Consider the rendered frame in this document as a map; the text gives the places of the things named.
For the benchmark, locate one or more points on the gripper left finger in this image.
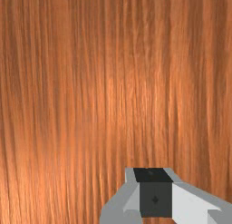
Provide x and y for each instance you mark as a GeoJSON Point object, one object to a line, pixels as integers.
{"type": "Point", "coordinates": [133, 194]}

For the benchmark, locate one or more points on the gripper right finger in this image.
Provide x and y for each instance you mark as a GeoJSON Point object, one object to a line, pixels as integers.
{"type": "Point", "coordinates": [190, 203]}

